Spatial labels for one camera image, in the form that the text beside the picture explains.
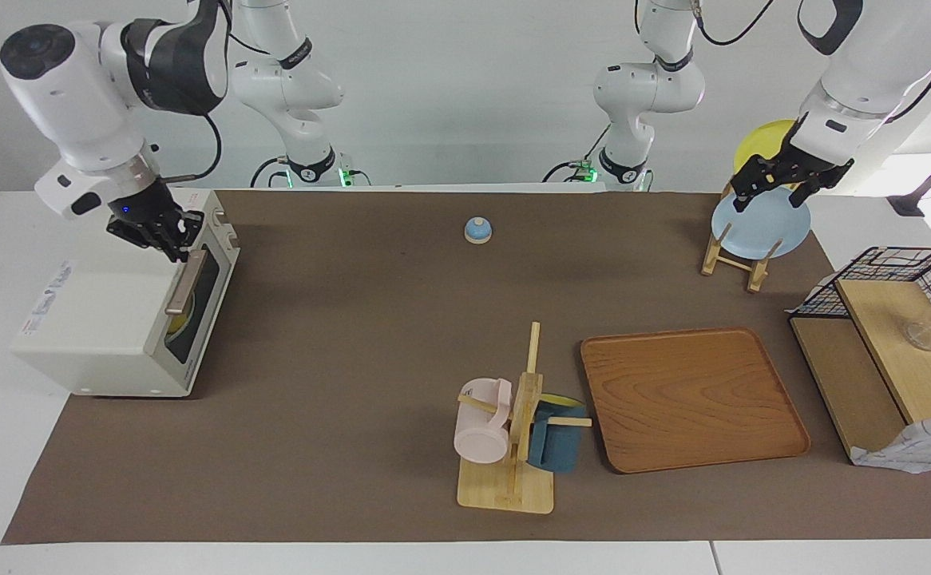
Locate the oven door with metal handle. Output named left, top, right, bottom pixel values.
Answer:
left=149, top=240, right=235, bottom=394

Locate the white toaster oven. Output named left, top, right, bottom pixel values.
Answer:
left=10, top=189, right=241, bottom=398

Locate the light blue plate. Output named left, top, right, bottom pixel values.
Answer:
left=711, top=188, right=812, bottom=260

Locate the yellow plate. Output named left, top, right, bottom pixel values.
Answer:
left=733, top=119, right=803, bottom=192

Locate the wooden plate rack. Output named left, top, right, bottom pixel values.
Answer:
left=701, top=182, right=786, bottom=294

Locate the brown table mat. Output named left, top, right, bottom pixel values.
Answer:
left=1, top=189, right=931, bottom=545

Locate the brown wooden tray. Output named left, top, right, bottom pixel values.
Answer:
left=580, top=326, right=812, bottom=475

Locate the dark blue mug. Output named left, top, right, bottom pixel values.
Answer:
left=526, top=393, right=588, bottom=474

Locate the pink mug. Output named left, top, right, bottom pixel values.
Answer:
left=454, top=378, right=514, bottom=465

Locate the wooden mug tree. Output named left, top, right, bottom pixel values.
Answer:
left=457, top=322, right=594, bottom=515

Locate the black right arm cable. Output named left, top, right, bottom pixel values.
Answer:
left=146, top=112, right=223, bottom=184

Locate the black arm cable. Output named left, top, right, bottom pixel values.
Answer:
left=146, top=112, right=223, bottom=184
left=693, top=0, right=774, bottom=46

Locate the black base cable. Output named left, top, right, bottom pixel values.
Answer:
left=250, top=156, right=291, bottom=190
left=543, top=124, right=614, bottom=184

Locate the black wire basket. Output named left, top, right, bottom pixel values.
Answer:
left=789, top=246, right=931, bottom=368

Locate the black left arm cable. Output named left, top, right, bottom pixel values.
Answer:
left=693, top=0, right=774, bottom=46

